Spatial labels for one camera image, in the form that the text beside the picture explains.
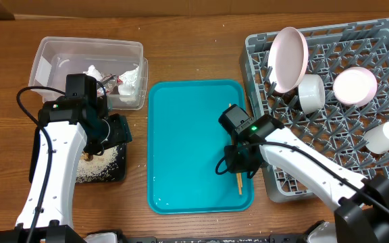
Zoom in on large pink plate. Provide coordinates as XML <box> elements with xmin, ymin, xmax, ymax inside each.
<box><xmin>268</xmin><ymin>27</ymin><xmax>309</xmax><ymax>93</ymax></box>

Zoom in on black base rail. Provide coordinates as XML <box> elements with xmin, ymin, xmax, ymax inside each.
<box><xmin>84</xmin><ymin>221</ymin><xmax>337</xmax><ymax>243</ymax></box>

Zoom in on red foil wrapper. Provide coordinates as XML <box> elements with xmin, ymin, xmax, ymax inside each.
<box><xmin>100</xmin><ymin>75</ymin><xmax>118</xmax><ymax>92</ymax></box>

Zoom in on grey dish rack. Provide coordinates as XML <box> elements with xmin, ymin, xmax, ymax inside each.
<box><xmin>239</xmin><ymin>18</ymin><xmax>389</xmax><ymax>203</ymax></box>

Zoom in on small white cup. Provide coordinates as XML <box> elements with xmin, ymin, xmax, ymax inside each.
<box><xmin>363</xmin><ymin>121</ymin><xmax>389</xmax><ymax>154</ymax></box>

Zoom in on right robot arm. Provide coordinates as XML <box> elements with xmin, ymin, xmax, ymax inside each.
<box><xmin>219</xmin><ymin>113</ymin><xmax>389</xmax><ymax>242</ymax></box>

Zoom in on black tray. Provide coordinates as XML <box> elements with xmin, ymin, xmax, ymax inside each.
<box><xmin>28</xmin><ymin>134</ymin><xmax>128</xmax><ymax>185</ymax></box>

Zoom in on brown food scrap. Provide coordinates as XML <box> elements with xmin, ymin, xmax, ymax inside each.
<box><xmin>80</xmin><ymin>152</ymin><xmax>94</xmax><ymax>161</ymax></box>

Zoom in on grey bowl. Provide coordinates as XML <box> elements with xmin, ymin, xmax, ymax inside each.
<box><xmin>298</xmin><ymin>74</ymin><xmax>326</xmax><ymax>114</ymax></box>

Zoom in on white napkin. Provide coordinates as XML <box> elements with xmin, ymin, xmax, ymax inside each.
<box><xmin>84</xmin><ymin>64</ymin><xmax>139</xmax><ymax>103</ymax></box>

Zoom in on clear plastic bin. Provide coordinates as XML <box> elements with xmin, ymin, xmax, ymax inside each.
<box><xmin>28</xmin><ymin>36</ymin><xmax>148</xmax><ymax>110</ymax></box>

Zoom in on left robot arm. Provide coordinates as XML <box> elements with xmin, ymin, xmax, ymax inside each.
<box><xmin>0</xmin><ymin>97</ymin><xmax>132</xmax><ymax>242</ymax></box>

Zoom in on white rice pile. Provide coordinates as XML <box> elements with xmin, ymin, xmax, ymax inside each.
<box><xmin>75</xmin><ymin>143</ymin><xmax>126</xmax><ymax>184</ymax></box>

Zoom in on teal plastic tray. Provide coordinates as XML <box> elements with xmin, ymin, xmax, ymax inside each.
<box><xmin>147</xmin><ymin>80</ymin><xmax>255</xmax><ymax>215</ymax></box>

